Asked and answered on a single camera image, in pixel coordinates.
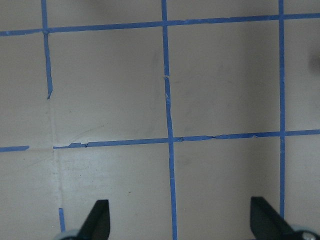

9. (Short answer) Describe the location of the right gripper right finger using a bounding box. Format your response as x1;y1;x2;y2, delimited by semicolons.
250;196;297;240

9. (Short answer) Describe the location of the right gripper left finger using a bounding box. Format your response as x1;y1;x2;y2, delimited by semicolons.
77;199;111;240

